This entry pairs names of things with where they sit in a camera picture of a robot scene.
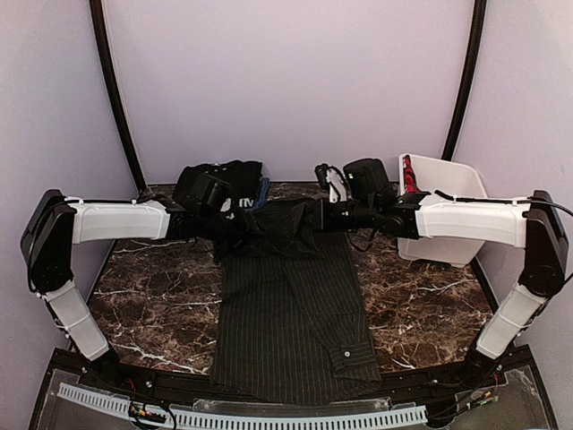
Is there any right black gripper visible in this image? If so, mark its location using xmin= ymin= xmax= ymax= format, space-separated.
xmin=298 ymin=197 xmax=378 ymax=233

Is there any black pinstriped long sleeve shirt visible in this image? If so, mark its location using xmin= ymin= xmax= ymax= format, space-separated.
xmin=210 ymin=198 xmax=381 ymax=406

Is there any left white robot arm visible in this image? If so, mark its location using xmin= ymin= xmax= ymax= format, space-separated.
xmin=21 ymin=189 xmax=257 ymax=391

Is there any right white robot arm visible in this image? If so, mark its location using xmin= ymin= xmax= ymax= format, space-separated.
xmin=316 ymin=190 xmax=570 ymax=389

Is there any black white lettered folded shirt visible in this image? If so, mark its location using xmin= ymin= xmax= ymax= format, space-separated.
xmin=221 ymin=179 xmax=260 ymax=212

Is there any red black shirt in bin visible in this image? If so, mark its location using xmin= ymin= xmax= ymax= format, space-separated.
xmin=402 ymin=154 xmax=420 ymax=193

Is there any black folded button shirt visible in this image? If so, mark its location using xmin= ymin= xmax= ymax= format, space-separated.
xmin=173 ymin=159 xmax=263 ymax=199

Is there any blue checkered folded shirt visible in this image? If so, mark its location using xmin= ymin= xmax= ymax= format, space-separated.
xmin=245 ymin=176 xmax=270 ymax=211

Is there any white plastic bin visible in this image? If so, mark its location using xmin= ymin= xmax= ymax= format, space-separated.
xmin=398 ymin=153 xmax=487 ymax=267

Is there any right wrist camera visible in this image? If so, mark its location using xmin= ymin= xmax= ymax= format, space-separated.
xmin=343 ymin=158 xmax=389 ymax=200

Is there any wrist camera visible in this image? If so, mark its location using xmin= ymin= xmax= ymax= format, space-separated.
xmin=184 ymin=173 xmax=231 ymax=213
xmin=343 ymin=158 xmax=389 ymax=200

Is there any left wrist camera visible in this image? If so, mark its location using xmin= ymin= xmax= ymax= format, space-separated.
xmin=184 ymin=173 xmax=231 ymax=213

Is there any right black frame post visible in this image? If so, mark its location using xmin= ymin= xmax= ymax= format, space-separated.
xmin=440 ymin=0 xmax=487 ymax=161

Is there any black frame post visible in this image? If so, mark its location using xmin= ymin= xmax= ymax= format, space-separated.
xmin=440 ymin=0 xmax=487 ymax=161
xmin=89 ymin=0 xmax=147 ymax=191

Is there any white slotted cable duct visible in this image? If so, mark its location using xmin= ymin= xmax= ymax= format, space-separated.
xmin=56 ymin=383 xmax=427 ymax=429

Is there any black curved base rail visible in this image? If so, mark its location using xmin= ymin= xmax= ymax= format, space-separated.
xmin=47 ymin=346 xmax=544 ymax=404

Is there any left black frame post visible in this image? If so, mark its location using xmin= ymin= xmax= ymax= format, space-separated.
xmin=89 ymin=0 xmax=147 ymax=191

